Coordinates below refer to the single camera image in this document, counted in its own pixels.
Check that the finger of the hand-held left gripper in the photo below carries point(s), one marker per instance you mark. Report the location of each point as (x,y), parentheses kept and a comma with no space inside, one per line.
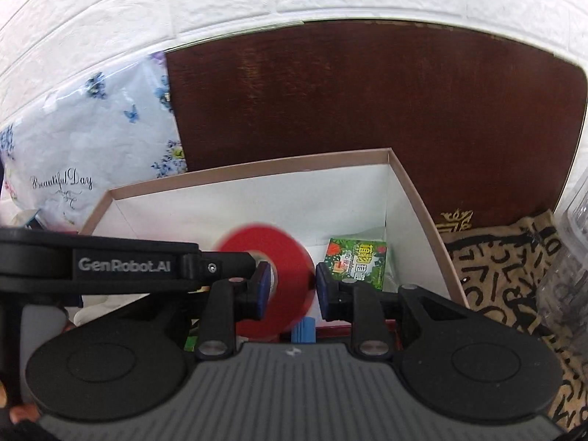
(229,264)

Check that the brown cardboard box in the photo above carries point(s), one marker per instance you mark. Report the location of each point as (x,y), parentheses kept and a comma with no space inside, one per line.
(206,211)

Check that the dark wooden headboard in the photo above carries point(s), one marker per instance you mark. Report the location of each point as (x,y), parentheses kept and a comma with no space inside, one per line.
(367,101)

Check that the red tape roll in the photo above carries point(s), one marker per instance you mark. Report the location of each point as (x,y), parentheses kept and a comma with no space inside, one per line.
(294,257)

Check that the blue marker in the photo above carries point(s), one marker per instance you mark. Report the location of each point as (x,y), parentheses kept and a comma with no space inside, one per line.
(305,330)

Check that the letter print tablecloth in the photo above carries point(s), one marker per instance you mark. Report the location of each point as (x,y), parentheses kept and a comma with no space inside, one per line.
(496,266)

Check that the floral plastic bag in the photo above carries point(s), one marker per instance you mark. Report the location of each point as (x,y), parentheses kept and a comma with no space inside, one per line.
(92,147)

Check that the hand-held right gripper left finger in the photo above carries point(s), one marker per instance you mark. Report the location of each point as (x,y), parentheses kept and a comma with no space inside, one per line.
(262,289)

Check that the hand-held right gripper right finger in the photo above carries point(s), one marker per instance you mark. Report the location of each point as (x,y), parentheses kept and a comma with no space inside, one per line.
(322,291)

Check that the person's left hand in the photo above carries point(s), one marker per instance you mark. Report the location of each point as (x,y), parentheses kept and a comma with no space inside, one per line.
(23,414)

